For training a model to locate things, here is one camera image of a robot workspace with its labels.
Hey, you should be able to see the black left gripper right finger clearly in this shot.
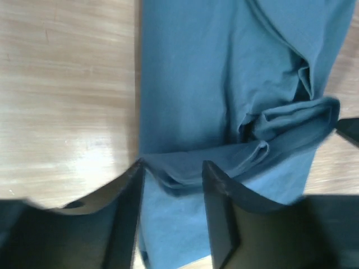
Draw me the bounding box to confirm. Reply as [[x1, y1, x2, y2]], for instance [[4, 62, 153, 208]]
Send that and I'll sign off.
[[202, 161, 358, 268]]

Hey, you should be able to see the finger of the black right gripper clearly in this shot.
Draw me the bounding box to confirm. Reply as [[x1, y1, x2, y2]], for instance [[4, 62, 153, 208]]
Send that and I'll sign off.
[[335, 118, 359, 147]]

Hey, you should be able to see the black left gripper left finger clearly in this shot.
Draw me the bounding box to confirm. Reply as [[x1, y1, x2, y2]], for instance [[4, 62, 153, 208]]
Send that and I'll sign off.
[[1, 160, 145, 268]]

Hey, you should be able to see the grey-blue t shirt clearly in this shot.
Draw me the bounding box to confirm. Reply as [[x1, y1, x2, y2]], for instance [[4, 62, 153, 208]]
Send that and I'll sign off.
[[139, 1, 356, 268]]

